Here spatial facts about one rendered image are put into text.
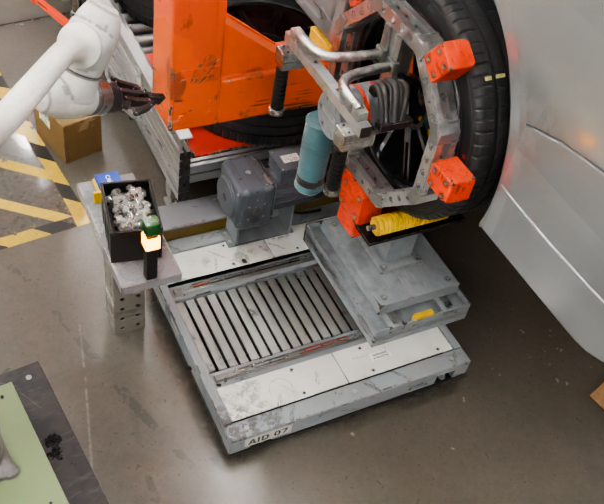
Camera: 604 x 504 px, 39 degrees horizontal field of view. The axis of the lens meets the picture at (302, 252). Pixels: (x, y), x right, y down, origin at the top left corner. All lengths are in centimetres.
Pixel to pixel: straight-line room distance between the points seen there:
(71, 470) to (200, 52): 119
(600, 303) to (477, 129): 51
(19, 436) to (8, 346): 68
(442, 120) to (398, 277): 79
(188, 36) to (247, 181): 50
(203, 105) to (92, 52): 71
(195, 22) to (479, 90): 83
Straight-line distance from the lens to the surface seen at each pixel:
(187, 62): 249
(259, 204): 267
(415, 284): 271
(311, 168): 245
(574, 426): 285
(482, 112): 207
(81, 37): 195
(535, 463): 272
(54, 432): 219
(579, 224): 189
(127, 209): 229
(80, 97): 204
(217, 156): 294
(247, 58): 260
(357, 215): 247
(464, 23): 211
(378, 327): 266
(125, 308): 265
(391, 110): 202
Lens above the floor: 216
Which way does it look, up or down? 46 degrees down
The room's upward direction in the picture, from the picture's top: 12 degrees clockwise
